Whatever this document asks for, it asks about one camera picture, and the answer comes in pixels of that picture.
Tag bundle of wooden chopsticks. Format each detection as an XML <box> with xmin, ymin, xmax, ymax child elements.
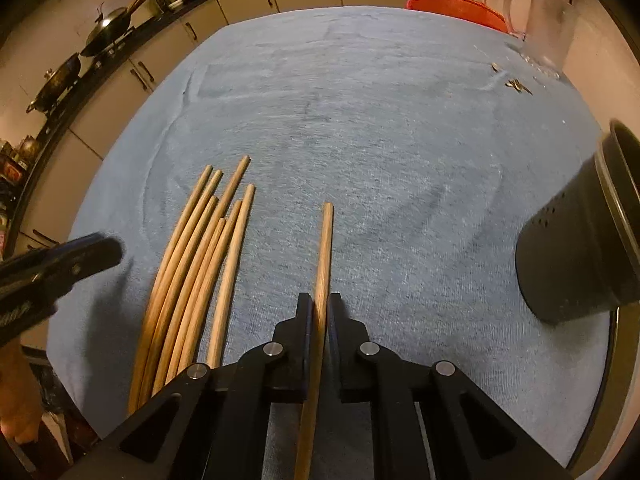
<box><xmin>127</xmin><ymin>156</ymin><xmax>257</xmax><ymax>413</ymax></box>

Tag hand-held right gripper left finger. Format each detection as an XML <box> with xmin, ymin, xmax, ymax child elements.
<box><xmin>57</xmin><ymin>292</ymin><xmax>314</xmax><ymax>480</ymax></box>

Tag blue terry towel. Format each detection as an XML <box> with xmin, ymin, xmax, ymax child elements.
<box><xmin>47</xmin><ymin>6</ymin><xmax>614</xmax><ymax>467</ymax></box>

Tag long wooden chopstick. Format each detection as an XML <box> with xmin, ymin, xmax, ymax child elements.
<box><xmin>294</xmin><ymin>202</ymin><xmax>335</xmax><ymax>480</ymax></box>

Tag person's left forearm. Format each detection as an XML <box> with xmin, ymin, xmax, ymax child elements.
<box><xmin>0</xmin><ymin>346</ymin><xmax>42</xmax><ymax>444</ymax></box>

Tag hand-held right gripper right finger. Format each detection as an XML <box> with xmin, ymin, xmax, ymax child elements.
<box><xmin>327</xmin><ymin>294</ymin><xmax>577</xmax><ymax>480</ymax></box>

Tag black frying pan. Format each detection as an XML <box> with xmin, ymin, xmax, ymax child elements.
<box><xmin>27</xmin><ymin>53</ymin><xmax>82</xmax><ymax>114</ymax></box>

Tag dark cylindrical chopstick holder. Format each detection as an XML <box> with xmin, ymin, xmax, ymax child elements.
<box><xmin>515</xmin><ymin>119</ymin><xmax>640</xmax><ymax>325</ymax></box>

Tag black wok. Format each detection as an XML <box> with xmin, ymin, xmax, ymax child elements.
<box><xmin>80</xmin><ymin>7</ymin><xmax>134</xmax><ymax>57</ymax></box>

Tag frosted glass mug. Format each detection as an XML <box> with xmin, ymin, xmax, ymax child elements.
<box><xmin>501</xmin><ymin>0</ymin><xmax>577</xmax><ymax>79</ymax></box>

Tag condiment jars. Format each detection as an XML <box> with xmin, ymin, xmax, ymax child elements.
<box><xmin>0</xmin><ymin>136</ymin><xmax>42</xmax><ymax>183</ymax></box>

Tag red plastic colander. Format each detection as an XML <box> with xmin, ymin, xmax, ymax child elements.
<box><xmin>405</xmin><ymin>0</ymin><xmax>512</xmax><ymax>34</ymax></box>

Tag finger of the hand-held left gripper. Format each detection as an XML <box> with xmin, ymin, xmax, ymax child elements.
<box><xmin>0</xmin><ymin>234</ymin><xmax>124</xmax><ymax>346</ymax></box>

